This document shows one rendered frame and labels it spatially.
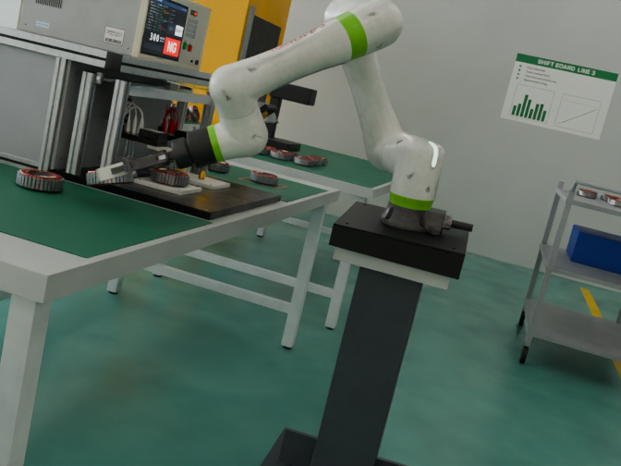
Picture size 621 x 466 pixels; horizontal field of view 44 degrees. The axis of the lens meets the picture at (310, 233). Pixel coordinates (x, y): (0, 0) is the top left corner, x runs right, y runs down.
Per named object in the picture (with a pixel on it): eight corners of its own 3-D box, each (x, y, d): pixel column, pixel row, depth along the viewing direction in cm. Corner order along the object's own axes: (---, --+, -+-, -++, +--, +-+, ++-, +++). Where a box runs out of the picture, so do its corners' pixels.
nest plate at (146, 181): (200, 191, 229) (201, 188, 229) (180, 195, 215) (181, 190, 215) (156, 179, 233) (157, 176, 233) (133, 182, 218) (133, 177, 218)
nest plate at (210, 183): (229, 187, 253) (230, 183, 252) (213, 190, 238) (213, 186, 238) (188, 176, 256) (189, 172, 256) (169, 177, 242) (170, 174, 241)
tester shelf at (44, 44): (216, 88, 265) (218, 75, 264) (119, 72, 200) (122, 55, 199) (104, 61, 275) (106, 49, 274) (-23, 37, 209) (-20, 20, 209)
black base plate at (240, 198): (280, 201, 262) (281, 194, 261) (208, 220, 200) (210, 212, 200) (157, 168, 272) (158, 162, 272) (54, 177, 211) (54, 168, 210)
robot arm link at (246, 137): (275, 158, 187) (269, 139, 196) (262, 113, 180) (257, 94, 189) (220, 173, 187) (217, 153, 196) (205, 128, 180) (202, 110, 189)
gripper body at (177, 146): (192, 165, 184) (155, 176, 184) (196, 165, 193) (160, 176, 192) (184, 135, 183) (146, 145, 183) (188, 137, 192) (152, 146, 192)
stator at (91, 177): (137, 182, 194) (136, 167, 193) (129, 183, 182) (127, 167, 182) (92, 186, 193) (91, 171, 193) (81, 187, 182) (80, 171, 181)
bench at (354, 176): (394, 272, 558) (419, 173, 545) (338, 335, 381) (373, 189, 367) (255, 233, 582) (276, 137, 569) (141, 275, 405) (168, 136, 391)
